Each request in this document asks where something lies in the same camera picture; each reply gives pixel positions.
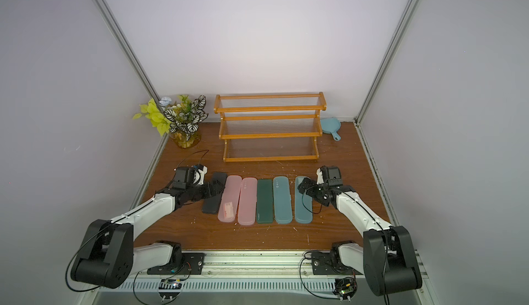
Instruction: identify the teal hand mirror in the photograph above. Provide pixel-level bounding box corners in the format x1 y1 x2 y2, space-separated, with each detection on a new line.
320 118 341 141

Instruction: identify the left electronics board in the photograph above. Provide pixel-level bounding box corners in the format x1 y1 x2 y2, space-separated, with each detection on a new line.
158 278 183 302

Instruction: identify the dark green pencil case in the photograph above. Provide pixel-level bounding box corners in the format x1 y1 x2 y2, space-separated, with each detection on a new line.
256 179 274 224

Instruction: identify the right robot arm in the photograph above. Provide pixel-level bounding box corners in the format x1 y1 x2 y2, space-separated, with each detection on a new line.
296 166 423 298

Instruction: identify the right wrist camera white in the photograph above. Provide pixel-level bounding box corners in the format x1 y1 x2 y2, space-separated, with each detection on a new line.
317 167 325 185

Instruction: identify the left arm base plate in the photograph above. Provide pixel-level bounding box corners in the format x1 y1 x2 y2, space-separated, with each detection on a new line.
147 252 205 276

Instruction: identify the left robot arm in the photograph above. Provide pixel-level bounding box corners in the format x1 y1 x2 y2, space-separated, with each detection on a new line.
65 164 227 289

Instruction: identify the right electronics board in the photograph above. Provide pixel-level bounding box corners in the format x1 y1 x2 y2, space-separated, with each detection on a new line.
333 277 358 302

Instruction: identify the pink pencil case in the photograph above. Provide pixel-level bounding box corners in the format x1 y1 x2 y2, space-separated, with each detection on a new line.
238 177 258 226
218 175 242 222

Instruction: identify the electronics board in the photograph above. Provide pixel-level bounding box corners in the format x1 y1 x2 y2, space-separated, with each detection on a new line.
333 277 358 302
158 278 183 302

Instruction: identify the teal pencil case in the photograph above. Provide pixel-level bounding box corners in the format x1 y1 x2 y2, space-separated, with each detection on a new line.
294 176 313 224
273 176 293 225

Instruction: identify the aluminium rail frame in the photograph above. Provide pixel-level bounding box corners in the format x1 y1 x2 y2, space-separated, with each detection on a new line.
76 249 435 305

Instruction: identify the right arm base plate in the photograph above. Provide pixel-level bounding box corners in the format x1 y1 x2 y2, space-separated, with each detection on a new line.
307 251 355 276

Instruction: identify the orange wooden shelf rack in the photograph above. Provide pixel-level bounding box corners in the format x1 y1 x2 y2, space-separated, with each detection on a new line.
214 92 326 163

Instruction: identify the potted plant in vase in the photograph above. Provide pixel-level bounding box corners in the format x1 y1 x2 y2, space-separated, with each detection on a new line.
132 95 209 149

